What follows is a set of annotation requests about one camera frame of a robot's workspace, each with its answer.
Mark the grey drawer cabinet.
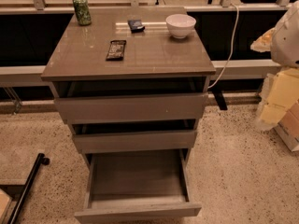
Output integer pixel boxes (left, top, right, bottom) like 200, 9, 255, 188
40, 6, 217, 170

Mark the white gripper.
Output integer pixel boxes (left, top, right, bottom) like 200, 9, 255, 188
250, 1, 299, 68

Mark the black bracket under rail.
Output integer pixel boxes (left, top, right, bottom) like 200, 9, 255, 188
212, 90, 227, 110

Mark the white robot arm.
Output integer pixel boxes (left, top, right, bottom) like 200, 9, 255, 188
250, 1, 299, 131

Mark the black snack bar wrapper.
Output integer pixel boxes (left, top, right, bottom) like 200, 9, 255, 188
106, 40, 126, 61

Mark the grey middle drawer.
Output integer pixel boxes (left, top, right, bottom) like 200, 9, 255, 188
73, 119, 197, 154

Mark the cardboard box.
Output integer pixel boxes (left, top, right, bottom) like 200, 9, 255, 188
275, 102, 299, 152

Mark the black metal stand leg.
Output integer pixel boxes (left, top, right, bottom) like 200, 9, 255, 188
7, 153, 50, 224

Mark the dark blue snack packet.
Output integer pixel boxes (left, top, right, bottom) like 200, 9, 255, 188
128, 20, 145, 33

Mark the grey top drawer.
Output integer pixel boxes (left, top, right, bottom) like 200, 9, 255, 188
53, 77, 209, 125

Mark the green soda can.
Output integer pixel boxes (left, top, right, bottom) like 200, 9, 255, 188
73, 0, 92, 26

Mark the white ceramic bowl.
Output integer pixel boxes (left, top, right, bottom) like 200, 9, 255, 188
165, 14, 196, 38

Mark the white cable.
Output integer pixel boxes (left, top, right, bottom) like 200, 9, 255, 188
207, 3, 240, 90

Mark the grey drawer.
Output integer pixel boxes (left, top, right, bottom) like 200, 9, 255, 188
73, 119, 197, 154
53, 77, 209, 125
75, 149, 201, 224

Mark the grey bottom drawer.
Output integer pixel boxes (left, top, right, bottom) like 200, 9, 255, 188
75, 149, 201, 224

